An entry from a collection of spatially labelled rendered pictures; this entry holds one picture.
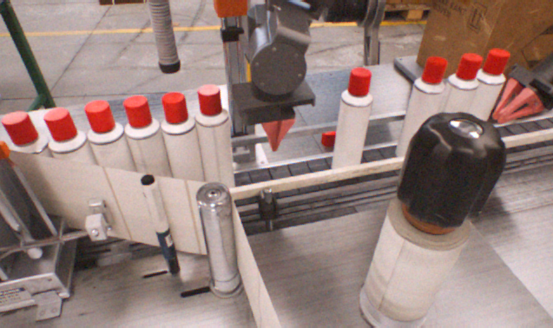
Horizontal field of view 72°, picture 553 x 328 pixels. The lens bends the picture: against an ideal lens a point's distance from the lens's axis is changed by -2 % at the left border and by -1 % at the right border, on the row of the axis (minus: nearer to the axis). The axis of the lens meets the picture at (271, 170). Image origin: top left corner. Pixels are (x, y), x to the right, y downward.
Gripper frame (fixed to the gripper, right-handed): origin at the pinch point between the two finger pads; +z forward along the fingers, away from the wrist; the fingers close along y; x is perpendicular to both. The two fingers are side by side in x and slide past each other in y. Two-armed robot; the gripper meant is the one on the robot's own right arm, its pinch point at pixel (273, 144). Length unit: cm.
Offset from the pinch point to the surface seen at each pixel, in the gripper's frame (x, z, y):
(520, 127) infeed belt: 9, 14, 58
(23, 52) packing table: 183, 55, -95
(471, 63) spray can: 4.8, -6.0, 35.0
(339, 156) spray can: 4.5, 9.0, 13.3
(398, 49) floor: 224, 104, 164
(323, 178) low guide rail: 1.9, 10.9, 9.4
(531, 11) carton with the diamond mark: 24, -5, 64
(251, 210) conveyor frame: 0.6, 14.0, -3.9
